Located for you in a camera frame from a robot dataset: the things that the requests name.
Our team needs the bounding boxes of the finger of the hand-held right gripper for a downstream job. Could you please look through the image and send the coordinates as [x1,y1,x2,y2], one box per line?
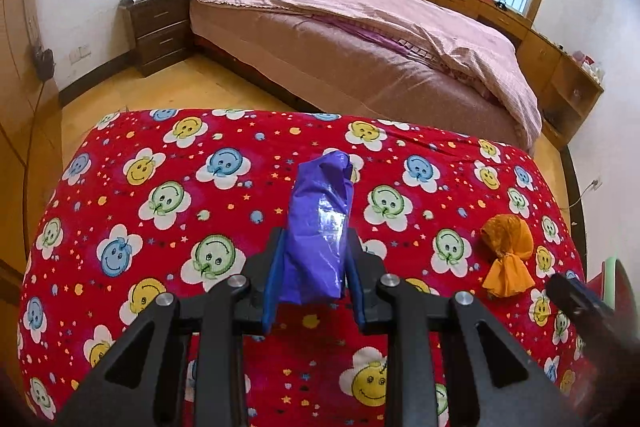
[545,272,635,358]

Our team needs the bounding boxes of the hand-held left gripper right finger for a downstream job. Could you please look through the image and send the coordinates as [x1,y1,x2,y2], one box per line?
[345,229,583,427]

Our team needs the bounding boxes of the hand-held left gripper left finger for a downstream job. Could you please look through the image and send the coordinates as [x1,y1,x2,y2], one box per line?
[55,227,287,427]

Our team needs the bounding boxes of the red bucket with green rim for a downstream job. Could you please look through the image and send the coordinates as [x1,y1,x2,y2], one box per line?
[587,257,640,323]

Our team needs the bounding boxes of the purple plastic wrapper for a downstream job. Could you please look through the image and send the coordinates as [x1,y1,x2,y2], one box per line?
[277,149,355,306]

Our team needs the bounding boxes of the orange wrapper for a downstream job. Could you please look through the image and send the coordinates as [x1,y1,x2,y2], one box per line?
[480,214,536,299]

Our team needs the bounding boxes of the red smiley-flower printed cloth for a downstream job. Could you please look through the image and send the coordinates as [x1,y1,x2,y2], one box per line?
[17,107,589,427]

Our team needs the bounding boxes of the wooden corner shelf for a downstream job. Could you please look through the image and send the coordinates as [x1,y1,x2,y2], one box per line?
[540,52,605,150]

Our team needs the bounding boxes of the small bottles on shelf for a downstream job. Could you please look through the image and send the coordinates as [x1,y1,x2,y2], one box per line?
[570,49,606,83]

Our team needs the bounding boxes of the wooden bed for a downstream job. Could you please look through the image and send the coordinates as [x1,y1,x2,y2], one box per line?
[152,0,544,154]

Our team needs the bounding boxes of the low wooden cabinet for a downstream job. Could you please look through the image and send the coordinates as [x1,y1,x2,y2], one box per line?
[356,0,562,98]

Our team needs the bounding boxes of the pink blanket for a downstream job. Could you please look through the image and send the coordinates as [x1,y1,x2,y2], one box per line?
[177,0,544,148]

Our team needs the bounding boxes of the dark wooden nightstand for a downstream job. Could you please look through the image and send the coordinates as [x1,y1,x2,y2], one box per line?
[119,0,194,78]

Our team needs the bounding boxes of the wooden wardrobe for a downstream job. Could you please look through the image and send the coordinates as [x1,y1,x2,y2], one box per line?
[0,0,64,358]

